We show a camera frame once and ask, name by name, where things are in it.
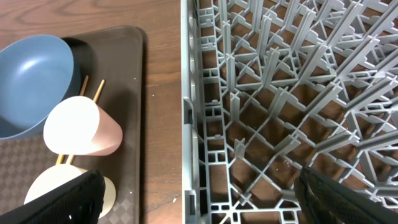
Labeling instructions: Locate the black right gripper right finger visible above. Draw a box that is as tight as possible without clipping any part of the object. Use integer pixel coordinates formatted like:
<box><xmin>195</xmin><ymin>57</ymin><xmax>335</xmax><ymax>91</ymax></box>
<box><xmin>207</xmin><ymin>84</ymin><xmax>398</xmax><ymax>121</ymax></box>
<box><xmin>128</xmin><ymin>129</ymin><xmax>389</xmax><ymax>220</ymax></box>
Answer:
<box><xmin>294</xmin><ymin>167</ymin><xmax>397</xmax><ymax>224</ymax></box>

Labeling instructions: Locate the brown serving tray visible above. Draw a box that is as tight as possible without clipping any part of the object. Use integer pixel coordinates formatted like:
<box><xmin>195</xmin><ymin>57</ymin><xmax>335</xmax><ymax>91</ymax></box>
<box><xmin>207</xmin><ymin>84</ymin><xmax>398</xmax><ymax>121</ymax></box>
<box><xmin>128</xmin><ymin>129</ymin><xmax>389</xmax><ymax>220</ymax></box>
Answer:
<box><xmin>1</xmin><ymin>26</ymin><xmax>144</xmax><ymax>223</ymax></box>

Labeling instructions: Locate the wooden chopstick left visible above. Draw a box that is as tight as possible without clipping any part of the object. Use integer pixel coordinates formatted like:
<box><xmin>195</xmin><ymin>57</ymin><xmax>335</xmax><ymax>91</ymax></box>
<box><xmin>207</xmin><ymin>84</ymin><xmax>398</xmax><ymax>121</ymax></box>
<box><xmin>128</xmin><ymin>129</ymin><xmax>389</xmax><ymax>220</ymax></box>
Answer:
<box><xmin>56</xmin><ymin>75</ymin><xmax>89</xmax><ymax>165</ymax></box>

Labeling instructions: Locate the green cup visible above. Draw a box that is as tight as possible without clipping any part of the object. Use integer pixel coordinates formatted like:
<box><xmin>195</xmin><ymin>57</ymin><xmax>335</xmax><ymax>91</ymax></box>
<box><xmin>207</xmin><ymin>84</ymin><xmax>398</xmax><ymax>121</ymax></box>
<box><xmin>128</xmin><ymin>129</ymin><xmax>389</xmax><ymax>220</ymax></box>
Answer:
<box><xmin>24</xmin><ymin>164</ymin><xmax>116</xmax><ymax>218</ymax></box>

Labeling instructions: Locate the wooden chopstick right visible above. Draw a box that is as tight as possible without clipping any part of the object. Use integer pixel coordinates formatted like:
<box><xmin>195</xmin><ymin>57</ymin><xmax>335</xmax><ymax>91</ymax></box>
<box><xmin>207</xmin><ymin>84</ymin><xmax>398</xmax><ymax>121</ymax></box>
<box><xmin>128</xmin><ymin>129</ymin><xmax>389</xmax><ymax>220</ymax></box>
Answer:
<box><xmin>66</xmin><ymin>80</ymin><xmax>105</xmax><ymax>164</ymax></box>

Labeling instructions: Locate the grey dishwasher rack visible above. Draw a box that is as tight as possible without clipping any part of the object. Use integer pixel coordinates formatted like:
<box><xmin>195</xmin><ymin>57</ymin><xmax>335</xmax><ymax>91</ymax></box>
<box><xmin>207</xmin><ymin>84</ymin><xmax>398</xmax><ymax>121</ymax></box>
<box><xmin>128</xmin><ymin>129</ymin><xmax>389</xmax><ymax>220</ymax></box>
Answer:
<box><xmin>180</xmin><ymin>0</ymin><xmax>397</xmax><ymax>223</ymax></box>

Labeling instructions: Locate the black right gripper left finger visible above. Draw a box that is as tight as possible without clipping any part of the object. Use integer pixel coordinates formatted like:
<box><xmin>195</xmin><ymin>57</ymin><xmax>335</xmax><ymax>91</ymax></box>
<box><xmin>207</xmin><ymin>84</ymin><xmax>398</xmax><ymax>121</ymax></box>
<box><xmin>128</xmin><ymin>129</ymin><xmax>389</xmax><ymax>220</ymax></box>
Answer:
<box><xmin>1</xmin><ymin>169</ymin><xmax>105</xmax><ymax>224</ymax></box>

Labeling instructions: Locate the wooden chopstick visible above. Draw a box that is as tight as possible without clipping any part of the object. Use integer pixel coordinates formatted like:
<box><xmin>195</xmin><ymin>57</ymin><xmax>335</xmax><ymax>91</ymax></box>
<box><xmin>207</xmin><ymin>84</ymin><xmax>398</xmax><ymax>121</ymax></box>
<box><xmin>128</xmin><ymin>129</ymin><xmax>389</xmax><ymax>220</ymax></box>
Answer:
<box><xmin>56</xmin><ymin>75</ymin><xmax>89</xmax><ymax>165</ymax></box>
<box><xmin>66</xmin><ymin>80</ymin><xmax>105</xmax><ymax>164</ymax></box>

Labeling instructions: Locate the dark blue plate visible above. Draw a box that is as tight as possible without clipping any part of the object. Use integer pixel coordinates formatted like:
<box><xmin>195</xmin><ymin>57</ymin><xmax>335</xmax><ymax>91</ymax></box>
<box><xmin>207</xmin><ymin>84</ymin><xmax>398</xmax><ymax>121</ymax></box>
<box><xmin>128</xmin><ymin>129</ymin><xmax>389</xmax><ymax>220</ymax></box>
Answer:
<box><xmin>1</xmin><ymin>34</ymin><xmax>81</xmax><ymax>140</ymax></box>

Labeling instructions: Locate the pink cup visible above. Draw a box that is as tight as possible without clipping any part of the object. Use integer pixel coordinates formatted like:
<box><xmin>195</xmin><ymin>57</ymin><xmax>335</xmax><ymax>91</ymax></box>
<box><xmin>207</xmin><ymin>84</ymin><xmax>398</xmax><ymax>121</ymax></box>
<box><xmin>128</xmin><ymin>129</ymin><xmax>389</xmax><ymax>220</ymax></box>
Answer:
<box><xmin>44</xmin><ymin>96</ymin><xmax>123</xmax><ymax>156</ymax></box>

